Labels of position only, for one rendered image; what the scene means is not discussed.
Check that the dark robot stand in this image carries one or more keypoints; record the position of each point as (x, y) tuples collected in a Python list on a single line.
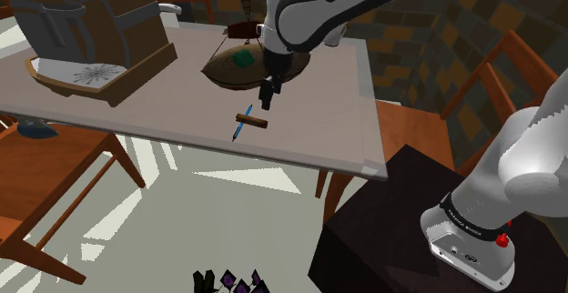
[(377, 221)]

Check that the dark blue object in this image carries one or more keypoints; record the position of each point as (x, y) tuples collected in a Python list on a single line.
[(35, 129)]

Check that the grey table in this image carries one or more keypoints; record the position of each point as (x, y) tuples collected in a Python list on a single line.
[(319, 119)]

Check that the brown coffee machine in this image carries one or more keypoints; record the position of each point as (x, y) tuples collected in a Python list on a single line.
[(124, 12)]

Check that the brown wooden stick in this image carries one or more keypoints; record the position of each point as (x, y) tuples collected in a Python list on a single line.
[(253, 121)]

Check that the dark purple plant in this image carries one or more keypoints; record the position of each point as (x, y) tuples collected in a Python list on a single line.
[(235, 282)]

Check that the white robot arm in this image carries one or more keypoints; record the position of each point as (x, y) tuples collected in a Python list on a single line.
[(523, 168)]

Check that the brown oval bowl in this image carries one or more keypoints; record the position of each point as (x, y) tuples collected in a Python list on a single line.
[(222, 72)]

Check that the white vase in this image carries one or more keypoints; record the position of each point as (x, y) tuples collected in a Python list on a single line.
[(333, 35)]

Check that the dark red box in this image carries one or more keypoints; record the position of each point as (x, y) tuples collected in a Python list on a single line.
[(243, 30)]

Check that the green object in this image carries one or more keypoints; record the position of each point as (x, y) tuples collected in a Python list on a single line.
[(244, 58)]

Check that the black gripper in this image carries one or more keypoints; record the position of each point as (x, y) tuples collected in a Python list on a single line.
[(277, 63)]

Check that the blue pen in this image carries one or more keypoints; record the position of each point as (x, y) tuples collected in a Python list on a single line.
[(242, 122)]

